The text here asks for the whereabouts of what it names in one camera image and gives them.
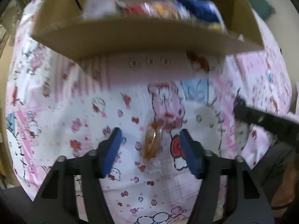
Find orange clear candy packet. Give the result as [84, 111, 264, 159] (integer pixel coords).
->
[143, 120, 164, 161]

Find blue snack bag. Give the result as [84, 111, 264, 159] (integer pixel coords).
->
[176, 0, 226, 32]

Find white rice cake packet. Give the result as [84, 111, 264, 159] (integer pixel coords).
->
[118, 1, 191, 20]
[82, 0, 119, 20]

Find person's right hand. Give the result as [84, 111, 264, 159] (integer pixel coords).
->
[271, 159, 298, 207]

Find pink cartoon bed sheet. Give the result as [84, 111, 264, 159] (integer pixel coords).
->
[6, 0, 292, 223]

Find teal headboard cushion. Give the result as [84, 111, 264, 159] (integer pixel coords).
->
[248, 0, 276, 21]

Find cardboard box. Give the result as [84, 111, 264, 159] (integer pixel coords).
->
[31, 0, 264, 60]

